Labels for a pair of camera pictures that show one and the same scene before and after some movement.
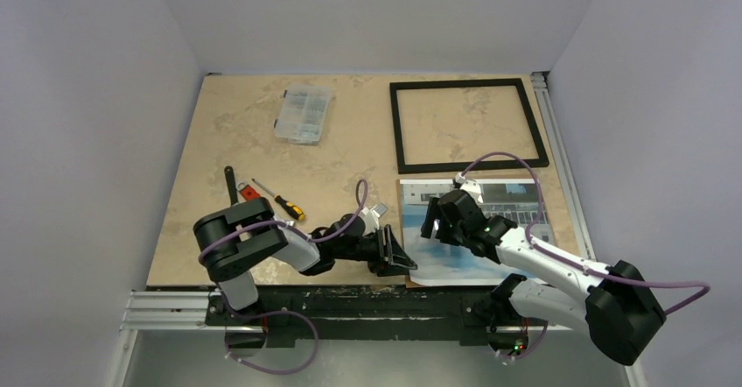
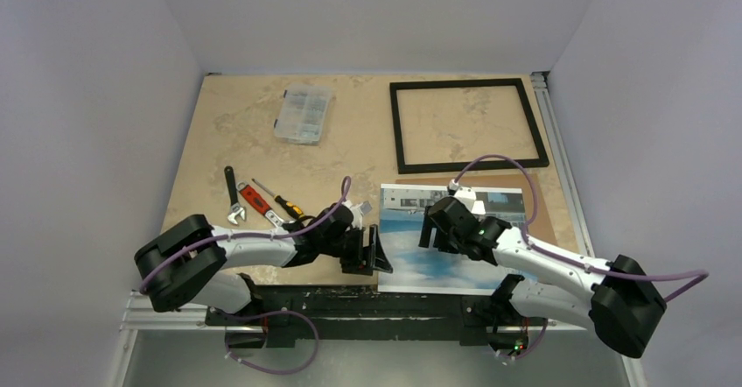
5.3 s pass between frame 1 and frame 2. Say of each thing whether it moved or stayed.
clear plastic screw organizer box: stayed
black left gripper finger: moved
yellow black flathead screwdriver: stayed
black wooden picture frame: stayed
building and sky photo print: moved
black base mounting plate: stayed
